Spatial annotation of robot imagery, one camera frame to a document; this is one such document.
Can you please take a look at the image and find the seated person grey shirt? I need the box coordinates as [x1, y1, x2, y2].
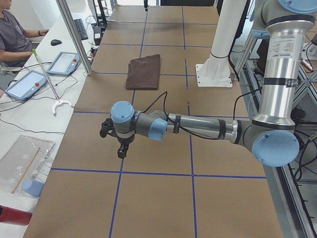
[0, 0, 48, 67]

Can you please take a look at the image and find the black computer mouse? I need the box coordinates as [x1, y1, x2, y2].
[51, 39, 62, 46]

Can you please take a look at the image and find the clear plastic bag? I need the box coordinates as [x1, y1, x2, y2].
[0, 136, 55, 198]

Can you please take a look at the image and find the far teach pendant tablet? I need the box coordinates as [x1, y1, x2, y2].
[46, 52, 80, 76]

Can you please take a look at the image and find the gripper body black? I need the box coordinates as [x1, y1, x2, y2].
[116, 132, 135, 149]

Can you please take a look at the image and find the teach pendant tablet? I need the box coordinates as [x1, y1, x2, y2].
[46, 52, 80, 76]
[5, 70, 47, 100]

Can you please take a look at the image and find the black keyboard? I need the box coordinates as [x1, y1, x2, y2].
[73, 19, 88, 40]

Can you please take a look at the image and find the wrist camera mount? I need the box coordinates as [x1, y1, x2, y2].
[100, 118, 117, 138]

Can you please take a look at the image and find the brown t-shirt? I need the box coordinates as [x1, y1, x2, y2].
[125, 54, 160, 90]

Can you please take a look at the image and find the wooden stick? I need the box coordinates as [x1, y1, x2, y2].
[11, 147, 41, 194]

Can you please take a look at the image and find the near teach pendant tablet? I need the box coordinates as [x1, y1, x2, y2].
[5, 70, 47, 100]

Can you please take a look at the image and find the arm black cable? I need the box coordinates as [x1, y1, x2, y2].
[143, 90, 263, 141]

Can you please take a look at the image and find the red cylinder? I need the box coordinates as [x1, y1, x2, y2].
[0, 205, 32, 226]

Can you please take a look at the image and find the reacher stick white claw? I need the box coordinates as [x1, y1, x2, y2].
[32, 49, 73, 116]

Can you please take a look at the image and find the aluminium frame post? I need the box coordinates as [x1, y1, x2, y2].
[56, 0, 93, 75]

